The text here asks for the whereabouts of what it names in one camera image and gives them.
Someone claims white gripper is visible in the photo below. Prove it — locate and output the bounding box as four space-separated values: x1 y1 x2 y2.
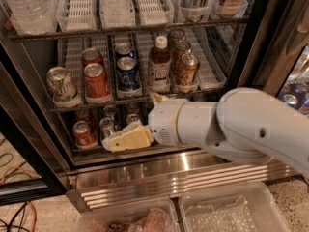
101 92 187 152

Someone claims green white 7up can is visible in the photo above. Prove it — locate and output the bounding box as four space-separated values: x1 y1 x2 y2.
46 67 77 102

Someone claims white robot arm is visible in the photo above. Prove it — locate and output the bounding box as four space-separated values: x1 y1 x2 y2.
102 88 309 176

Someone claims bottom gold brown can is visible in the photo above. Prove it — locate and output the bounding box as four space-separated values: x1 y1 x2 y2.
126 114 140 125

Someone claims bottom silver can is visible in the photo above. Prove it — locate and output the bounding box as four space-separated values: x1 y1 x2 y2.
99 117 115 138

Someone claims front blue pepsi can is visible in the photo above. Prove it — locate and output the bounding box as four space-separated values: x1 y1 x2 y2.
116 57 140 91

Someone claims blue pepsi can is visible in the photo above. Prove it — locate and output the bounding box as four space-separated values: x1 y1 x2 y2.
115 43 134 60
116 57 140 91

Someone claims front orange soda can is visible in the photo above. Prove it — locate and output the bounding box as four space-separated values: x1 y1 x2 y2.
84 63 110 98

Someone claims orange soda can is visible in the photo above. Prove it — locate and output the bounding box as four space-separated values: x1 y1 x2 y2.
81 48 104 67
84 63 110 98

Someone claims front brown root beer can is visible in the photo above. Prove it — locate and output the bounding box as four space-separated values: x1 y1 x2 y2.
177 53 200 86

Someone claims brown root beer can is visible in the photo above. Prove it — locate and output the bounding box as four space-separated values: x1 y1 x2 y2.
167 29 185 48
177 53 200 86
171 40 192 75

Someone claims bottom front orange can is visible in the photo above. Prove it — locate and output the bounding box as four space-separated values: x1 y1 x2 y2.
73 121 95 146

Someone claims rear blue pepsi can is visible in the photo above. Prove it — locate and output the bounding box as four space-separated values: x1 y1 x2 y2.
115 43 134 60

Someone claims white empty shelf tray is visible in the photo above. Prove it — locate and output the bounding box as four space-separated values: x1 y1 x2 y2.
184 28 226 90

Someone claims middle brown root beer can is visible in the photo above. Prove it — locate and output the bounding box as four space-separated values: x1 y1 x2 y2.
171 40 192 75

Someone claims rear orange soda can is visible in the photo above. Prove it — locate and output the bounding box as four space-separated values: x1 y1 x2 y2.
81 48 104 67

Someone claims rear brown root beer can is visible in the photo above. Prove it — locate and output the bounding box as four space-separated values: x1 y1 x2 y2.
167 29 185 48

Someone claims left open fridge door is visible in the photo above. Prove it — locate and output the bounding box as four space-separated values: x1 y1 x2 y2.
0 45 68 206

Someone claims right fridge glass door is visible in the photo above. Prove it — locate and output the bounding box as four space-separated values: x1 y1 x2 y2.
238 0 309 114

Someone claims brown tea bottle white cap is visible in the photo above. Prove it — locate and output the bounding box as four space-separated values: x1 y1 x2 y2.
148 36 171 88

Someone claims left clear plastic bin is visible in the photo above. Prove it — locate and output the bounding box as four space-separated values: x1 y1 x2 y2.
72 198 180 232

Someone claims clear plastic bin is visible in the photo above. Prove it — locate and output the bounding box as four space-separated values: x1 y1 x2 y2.
72 198 180 232
179 182 292 232

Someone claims right clear plastic bin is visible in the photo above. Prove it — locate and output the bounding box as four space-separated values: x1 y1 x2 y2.
179 182 292 232

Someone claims clear water bottle top left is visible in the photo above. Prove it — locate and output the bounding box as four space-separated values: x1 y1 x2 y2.
5 0 59 35

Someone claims orange cable on floor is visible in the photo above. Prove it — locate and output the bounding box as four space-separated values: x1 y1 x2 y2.
25 200 38 232

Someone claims black cable on floor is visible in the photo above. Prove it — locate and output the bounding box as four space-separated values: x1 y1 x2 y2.
0 202 30 232

